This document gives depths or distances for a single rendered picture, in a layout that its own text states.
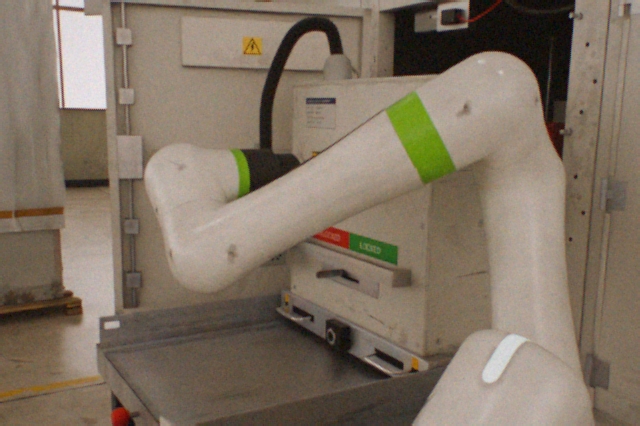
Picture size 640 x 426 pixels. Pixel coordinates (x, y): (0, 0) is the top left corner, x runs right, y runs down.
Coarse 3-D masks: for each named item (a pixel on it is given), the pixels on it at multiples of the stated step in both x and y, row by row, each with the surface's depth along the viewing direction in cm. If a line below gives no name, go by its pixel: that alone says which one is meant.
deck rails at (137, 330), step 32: (128, 320) 143; (160, 320) 147; (192, 320) 151; (224, 320) 155; (256, 320) 159; (288, 320) 162; (384, 384) 110; (416, 384) 113; (224, 416) 96; (256, 416) 98; (288, 416) 101; (320, 416) 104; (352, 416) 108; (384, 416) 111
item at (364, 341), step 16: (304, 304) 151; (304, 320) 151; (320, 320) 145; (352, 336) 135; (368, 336) 130; (352, 352) 135; (368, 352) 130; (384, 352) 126; (400, 352) 121; (400, 368) 122
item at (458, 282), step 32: (448, 192) 114; (448, 224) 116; (480, 224) 119; (448, 256) 117; (480, 256) 121; (448, 288) 118; (480, 288) 122; (448, 320) 119; (480, 320) 123; (448, 352) 120
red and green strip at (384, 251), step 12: (324, 240) 143; (336, 240) 139; (348, 240) 135; (360, 240) 132; (372, 240) 128; (360, 252) 132; (372, 252) 129; (384, 252) 125; (396, 252) 122; (396, 264) 122
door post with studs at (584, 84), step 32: (576, 0) 118; (608, 0) 112; (576, 32) 118; (576, 64) 119; (576, 96) 119; (576, 128) 119; (576, 160) 120; (576, 192) 120; (576, 224) 121; (576, 256) 121; (576, 288) 122; (576, 320) 122
